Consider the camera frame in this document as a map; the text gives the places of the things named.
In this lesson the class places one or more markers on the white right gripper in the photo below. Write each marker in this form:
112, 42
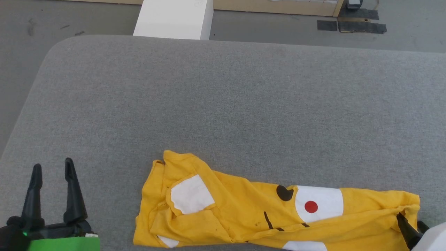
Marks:
433, 240

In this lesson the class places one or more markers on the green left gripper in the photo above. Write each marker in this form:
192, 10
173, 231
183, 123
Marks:
62, 242

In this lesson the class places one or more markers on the yellow cat-face T-shirt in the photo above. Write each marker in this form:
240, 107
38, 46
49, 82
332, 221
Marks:
226, 209

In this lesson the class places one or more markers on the grey fabric sofa seat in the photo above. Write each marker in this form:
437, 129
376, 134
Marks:
223, 104

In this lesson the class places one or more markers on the white rectangular box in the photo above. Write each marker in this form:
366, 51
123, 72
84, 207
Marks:
174, 17

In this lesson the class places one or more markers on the small black floor mat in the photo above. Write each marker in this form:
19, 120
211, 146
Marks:
327, 25

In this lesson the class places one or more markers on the dark grey floor mat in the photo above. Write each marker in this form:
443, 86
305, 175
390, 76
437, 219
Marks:
359, 14

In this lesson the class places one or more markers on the grey metal stand base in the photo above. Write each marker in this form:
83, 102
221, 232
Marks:
354, 3

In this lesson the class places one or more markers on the lemon print partition screen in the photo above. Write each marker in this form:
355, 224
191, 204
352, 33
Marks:
261, 6

